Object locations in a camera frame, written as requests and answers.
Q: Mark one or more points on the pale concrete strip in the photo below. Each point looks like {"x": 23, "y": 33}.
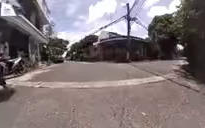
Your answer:
{"x": 90, "y": 84}

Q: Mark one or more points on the dark building with blue roof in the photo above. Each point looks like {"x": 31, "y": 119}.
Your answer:
{"x": 118, "y": 46}

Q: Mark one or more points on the green trees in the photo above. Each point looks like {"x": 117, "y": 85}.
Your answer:
{"x": 78, "y": 48}

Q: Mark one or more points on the straight utility pole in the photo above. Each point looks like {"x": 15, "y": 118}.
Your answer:
{"x": 128, "y": 33}

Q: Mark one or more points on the grey concrete road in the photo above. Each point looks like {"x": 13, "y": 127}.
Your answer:
{"x": 100, "y": 106}

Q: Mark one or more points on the trees beside white building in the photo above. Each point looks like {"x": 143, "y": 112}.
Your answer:
{"x": 55, "y": 46}

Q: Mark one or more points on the motorcycle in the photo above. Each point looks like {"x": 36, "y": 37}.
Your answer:
{"x": 14, "y": 65}

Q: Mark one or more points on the white multi-storey building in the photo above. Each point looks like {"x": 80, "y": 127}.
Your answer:
{"x": 20, "y": 26}

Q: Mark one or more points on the grey pavement strip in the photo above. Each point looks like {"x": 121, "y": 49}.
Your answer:
{"x": 196, "y": 85}

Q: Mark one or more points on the dark trees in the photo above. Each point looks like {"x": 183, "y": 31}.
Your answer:
{"x": 196, "y": 36}

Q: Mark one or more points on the person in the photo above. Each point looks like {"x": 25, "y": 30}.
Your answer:
{"x": 0, "y": 71}

